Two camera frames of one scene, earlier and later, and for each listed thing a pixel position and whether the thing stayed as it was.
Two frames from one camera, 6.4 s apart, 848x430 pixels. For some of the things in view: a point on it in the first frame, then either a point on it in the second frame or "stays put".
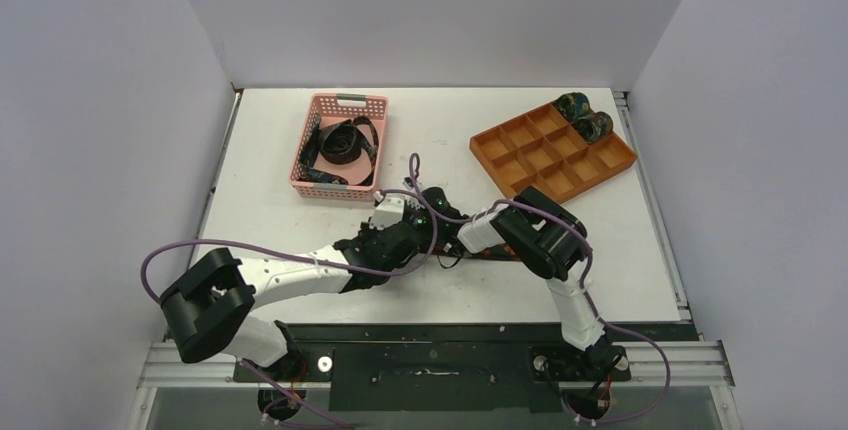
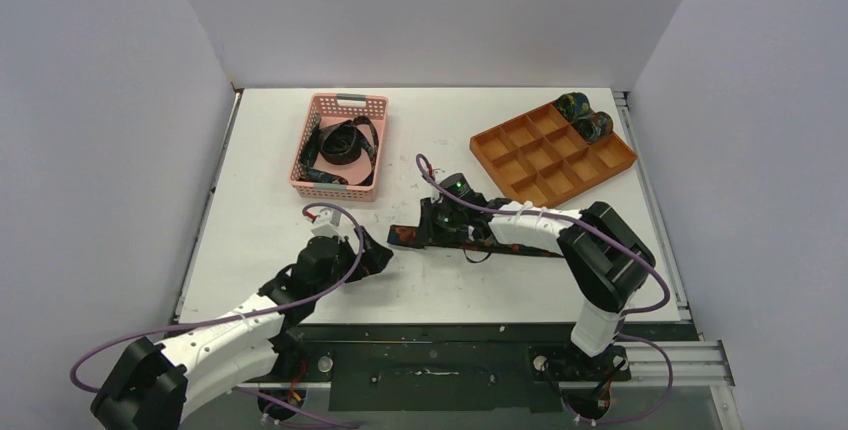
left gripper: [369, 232] to [373, 258]
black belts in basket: [340, 143] stays put
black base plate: [439, 367] stays put
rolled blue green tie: [573, 105] stays put
